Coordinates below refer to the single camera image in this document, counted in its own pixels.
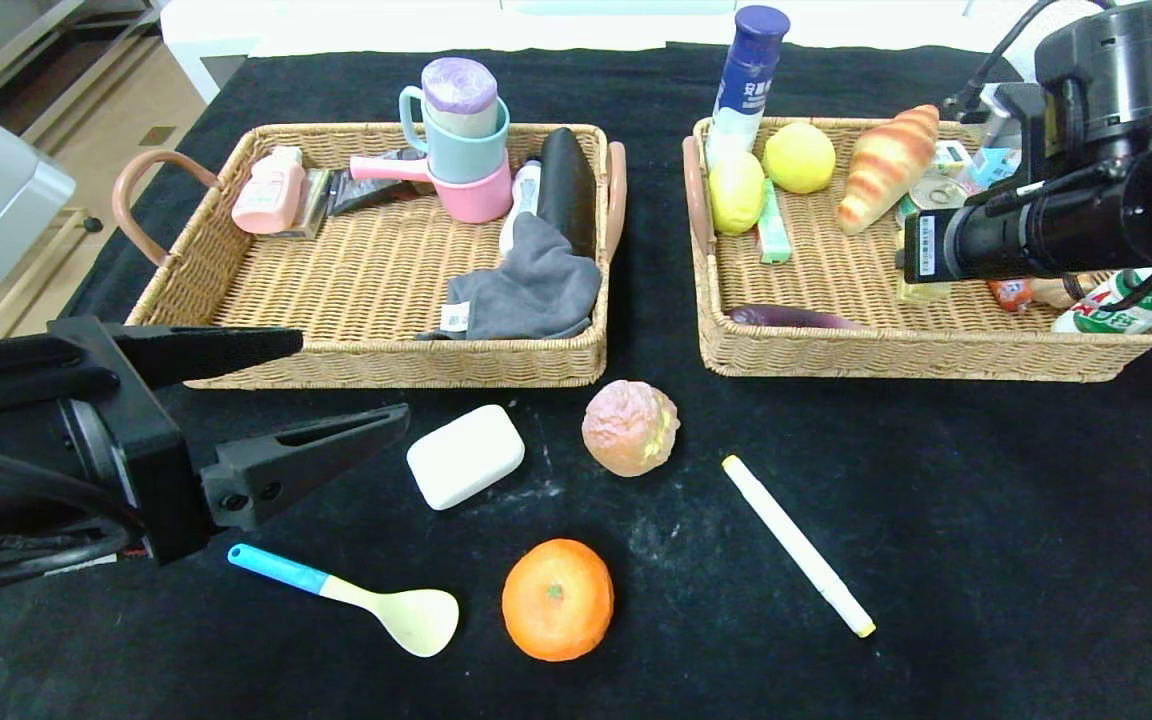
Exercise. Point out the white tube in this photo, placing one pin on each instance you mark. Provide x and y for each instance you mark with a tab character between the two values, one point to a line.
526	190

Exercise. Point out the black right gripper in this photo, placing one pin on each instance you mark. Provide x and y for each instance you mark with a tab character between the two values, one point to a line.
925	247

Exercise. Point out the teal mug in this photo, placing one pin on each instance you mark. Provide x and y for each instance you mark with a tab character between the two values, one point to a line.
461	155

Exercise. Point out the grey cloth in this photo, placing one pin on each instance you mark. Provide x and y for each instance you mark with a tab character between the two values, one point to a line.
526	290

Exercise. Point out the white marker pen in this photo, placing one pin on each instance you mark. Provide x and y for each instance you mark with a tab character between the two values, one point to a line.
796	545

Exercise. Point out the striped croissant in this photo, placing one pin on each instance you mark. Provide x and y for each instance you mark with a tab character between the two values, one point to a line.
881	165

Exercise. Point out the orange mandarin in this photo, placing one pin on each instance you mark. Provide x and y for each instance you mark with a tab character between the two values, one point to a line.
556	600

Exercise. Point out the pink plastic bottle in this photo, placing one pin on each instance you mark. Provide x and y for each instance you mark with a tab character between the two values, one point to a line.
271	195

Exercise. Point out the green gum pack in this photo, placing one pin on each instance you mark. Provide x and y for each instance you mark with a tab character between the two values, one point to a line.
774	235

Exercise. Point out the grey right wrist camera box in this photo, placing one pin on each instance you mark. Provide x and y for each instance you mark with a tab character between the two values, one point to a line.
1011	110

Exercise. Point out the oval yellow lemon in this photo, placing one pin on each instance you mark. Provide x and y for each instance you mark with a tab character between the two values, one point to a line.
736	192

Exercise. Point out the round yellow fruit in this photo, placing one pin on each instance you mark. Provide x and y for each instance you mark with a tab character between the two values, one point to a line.
799	158

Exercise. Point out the silver foil packet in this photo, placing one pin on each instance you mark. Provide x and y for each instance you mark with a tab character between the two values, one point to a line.
306	205

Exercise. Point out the black oblong case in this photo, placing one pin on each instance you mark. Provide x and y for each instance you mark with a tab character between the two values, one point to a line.
566	185

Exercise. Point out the black plastic pouch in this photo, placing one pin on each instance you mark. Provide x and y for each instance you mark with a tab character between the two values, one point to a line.
361	192

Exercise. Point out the purple eggplant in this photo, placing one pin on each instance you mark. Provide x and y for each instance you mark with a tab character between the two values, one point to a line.
796	317

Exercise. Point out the small white green carton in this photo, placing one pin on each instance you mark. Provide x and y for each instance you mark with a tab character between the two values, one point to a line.
954	158

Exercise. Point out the white table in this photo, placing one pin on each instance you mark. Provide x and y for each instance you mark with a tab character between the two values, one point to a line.
336	25

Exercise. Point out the white soap bar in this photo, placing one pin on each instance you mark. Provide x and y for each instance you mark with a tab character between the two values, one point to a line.
464	457

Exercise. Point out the round brown bun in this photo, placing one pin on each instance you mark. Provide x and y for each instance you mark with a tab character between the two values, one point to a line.
631	428

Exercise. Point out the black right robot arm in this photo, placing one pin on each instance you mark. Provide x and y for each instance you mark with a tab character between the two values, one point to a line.
1106	60

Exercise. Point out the purple trash bag roll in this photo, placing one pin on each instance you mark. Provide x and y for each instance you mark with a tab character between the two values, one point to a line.
458	90

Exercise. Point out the red sausage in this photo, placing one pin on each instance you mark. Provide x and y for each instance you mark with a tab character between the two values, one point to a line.
1011	293

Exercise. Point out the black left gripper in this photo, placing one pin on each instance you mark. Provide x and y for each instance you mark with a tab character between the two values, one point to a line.
148	440

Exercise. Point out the woven wicker basket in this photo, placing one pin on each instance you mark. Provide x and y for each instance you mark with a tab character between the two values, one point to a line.
836	350
356	270

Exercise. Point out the tin can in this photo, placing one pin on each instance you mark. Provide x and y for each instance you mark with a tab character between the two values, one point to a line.
931	190

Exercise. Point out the white green milk bottle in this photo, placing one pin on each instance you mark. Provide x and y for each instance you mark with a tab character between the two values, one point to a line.
1106	315

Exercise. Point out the white bottle with blue cap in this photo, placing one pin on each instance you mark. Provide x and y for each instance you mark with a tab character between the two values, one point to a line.
748	90

